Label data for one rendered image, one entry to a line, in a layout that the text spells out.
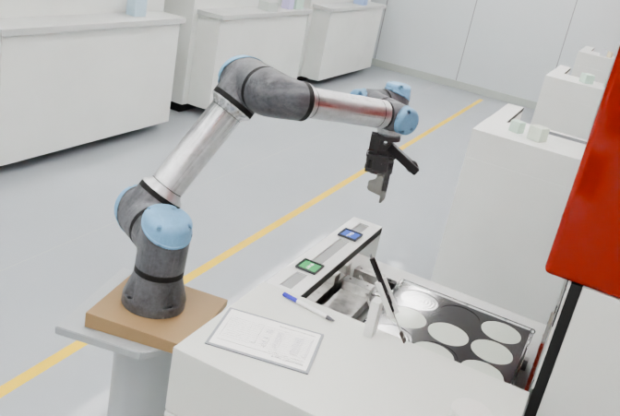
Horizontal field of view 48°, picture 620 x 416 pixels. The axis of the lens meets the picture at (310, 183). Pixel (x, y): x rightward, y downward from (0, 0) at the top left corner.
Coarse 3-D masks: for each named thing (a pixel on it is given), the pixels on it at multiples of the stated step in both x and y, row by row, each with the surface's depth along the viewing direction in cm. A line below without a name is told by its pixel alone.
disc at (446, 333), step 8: (432, 328) 171; (440, 328) 171; (448, 328) 172; (456, 328) 173; (432, 336) 167; (440, 336) 168; (448, 336) 169; (456, 336) 170; (464, 336) 170; (448, 344) 165; (456, 344) 166; (464, 344) 167
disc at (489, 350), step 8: (472, 344) 167; (480, 344) 168; (488, 344) 169; (496, 344) 169; (480, 352) 164; (488, 352) 165; (496, 352) 166; (504, 352) 166; (488, 360) 162; (496, 360) 163; (504, 360) 163
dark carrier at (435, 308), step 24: (408, 288) 188; (384, 312) 174; (432, 312) 178; (456, 312) 181; (480, 312) 183; (408, 336) 166; (480, 336) 172; (528, 336) 176; (456, 360) 160; (480, 360) 161
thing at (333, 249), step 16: (352, 224) 206; (368, 224) 208; (336, 240) 194; (304, 256) 181; (320, 256) 183; (336, 256) 184; (288, 272) 171; (304, 272) 173; (320, 272) 174; (288, 288) 164; (304, 288) 165
